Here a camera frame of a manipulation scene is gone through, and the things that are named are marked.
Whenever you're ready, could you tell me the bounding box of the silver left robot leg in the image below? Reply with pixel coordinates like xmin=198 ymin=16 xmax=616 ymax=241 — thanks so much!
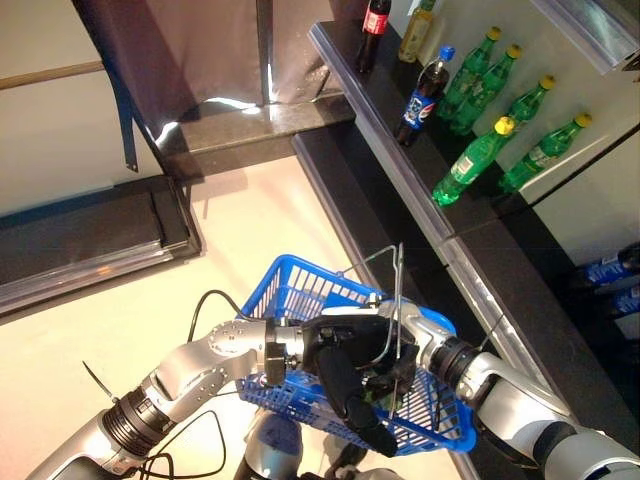
xmin=232 ymin=407 xmax=306 ymax=480

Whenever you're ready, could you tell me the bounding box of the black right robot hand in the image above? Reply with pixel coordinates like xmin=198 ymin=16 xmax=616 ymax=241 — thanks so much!
xmin=364 ymin=344 xmax=421 ymax=401

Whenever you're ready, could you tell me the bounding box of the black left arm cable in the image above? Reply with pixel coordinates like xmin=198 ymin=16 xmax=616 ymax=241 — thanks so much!
xmin=137 ymin=289 xmax=251 ymax=480

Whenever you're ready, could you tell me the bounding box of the blue plastic shopping basket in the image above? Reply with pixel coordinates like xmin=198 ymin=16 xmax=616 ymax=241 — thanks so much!
xmin=234 ymin=242 xmax=479 ymax=455

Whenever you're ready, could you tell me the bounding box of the black product shelf board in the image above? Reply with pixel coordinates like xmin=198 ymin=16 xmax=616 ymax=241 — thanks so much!
xmin=308 ymin=19 xmax=640 ymax=441

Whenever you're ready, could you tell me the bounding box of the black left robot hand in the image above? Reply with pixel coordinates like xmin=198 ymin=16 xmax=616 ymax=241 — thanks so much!
xmin=299 ymin=312 xmax=401 ymax=459

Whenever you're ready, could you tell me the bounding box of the black corner shelving unit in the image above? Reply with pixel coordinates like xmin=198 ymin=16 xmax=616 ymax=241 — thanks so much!
xmin=0 ymin=174 xmax=204 ymax=316

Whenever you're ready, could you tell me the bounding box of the Coca-Cola bottle red cap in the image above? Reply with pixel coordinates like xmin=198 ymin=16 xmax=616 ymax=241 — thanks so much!
xmin=354 ymin=0 xmax=394 ymax=74

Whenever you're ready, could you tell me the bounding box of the Pepsi cola bottle blue cap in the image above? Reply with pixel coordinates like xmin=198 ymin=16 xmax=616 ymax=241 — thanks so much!
xmin=579 ymin=247 xmax=640 ymax=289
xmin=607 ymin=287 xmax=640 ymax=319

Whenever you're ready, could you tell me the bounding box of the Pepsi bottle with globe logo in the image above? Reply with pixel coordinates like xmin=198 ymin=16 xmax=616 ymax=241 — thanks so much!
xmin=394 ymin=45 xmax=457 ymax=147

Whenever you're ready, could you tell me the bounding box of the yellow tea bottle green cap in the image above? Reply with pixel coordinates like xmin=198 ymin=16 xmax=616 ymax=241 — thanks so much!
xmin=398 ymin=0 xmax=439 ymax=64

